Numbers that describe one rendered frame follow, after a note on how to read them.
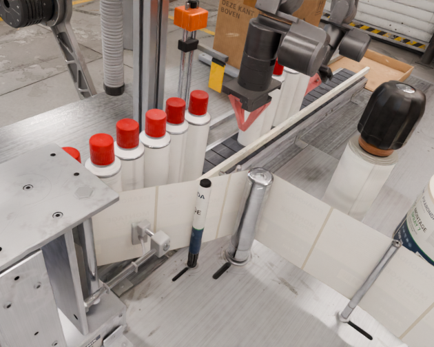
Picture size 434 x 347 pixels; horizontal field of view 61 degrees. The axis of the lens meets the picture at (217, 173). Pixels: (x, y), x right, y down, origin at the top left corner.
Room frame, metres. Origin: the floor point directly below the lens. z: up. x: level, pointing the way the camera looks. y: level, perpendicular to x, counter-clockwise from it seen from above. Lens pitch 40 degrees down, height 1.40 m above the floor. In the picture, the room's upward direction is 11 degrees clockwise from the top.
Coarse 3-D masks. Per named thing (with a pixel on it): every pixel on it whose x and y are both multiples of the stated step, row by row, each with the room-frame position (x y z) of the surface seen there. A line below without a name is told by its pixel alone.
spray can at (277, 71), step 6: (276, 60) 0.79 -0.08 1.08; (276, 66) 0.79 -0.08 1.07; (282, 66) 0.79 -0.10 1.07; (276, 72) 0.79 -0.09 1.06; (282, 72) 0.80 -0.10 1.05; (276, 78) 0.78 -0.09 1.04; (282, 78) 0.79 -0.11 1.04; (282, 84) 0.79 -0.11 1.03; (276, 90) 0.78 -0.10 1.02; (276, 96) 0.78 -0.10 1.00; (276, 102) 0.79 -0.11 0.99; (270, 108) 0.78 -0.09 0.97; (270, 114) 0.78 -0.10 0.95; (264, 120) 0.78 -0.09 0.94; (270, 120) 0.78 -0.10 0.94; (264, 126) 0.78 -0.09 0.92; (270, 126) 0.79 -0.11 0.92; (264, 132) 0.78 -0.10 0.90
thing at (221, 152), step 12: (348, 72) 1.31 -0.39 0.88; (324, 84) 1.17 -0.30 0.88; (336, 84) 1.19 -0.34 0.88; (312, 96) 1.07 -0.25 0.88; (336, 96) 1.10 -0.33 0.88; (300, 108) 0.98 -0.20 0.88; (300, 120) 0.91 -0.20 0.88; (228, 144) 0.73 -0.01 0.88; (216, 156) 0.68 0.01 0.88; (228, 156) 0.68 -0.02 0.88; (252, 156) 0.70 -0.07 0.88; (204, 168) 0.63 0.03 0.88
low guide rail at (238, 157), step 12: (360, 72) 1.24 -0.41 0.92; (348, 84) 1.15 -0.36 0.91; (324, 96) 1.01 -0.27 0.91; (312, 108) 0.94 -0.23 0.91; (288, 120) 0.83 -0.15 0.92; (276, 132) 0.78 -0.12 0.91; (252, 144) 0.70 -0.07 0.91; (264, 144) 0.74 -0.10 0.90; (240, 156) 0.65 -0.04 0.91; (216, 168) 0.59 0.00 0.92; (228, 168) 0.62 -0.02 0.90
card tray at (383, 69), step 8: (344, 56) 1.58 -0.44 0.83; (368, 56) 1.62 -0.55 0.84; (376, 56) 1.60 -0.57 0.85; (384, 56) 1.59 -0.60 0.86; (336, 64) 1.48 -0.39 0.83; (344, 64) 1.50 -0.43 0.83; (352, 64) 1.52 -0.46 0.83; (360, 64) 1.53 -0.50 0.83; (368, 64) 1.55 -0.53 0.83; (376, 64) 1.57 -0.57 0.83; (384, 64) 1.58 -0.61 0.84; (392, 64) 1.56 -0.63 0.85; (400, 64) 1.55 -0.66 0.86; (408, 64) 1.54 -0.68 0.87; (368, 72) 1.46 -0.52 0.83; (376, 72) 1.48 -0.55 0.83; (384, 72) 1.50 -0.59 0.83; (392, 72) 1.51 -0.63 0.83; (400, 72) 1.53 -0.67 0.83; (408, 72) 1.46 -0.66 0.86; (368, 80) 1.39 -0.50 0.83; (376, 80) 1.40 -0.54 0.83; (384, 80) 1.42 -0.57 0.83; (400, 80) 1.39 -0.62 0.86; (368, 88) 1.31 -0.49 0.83
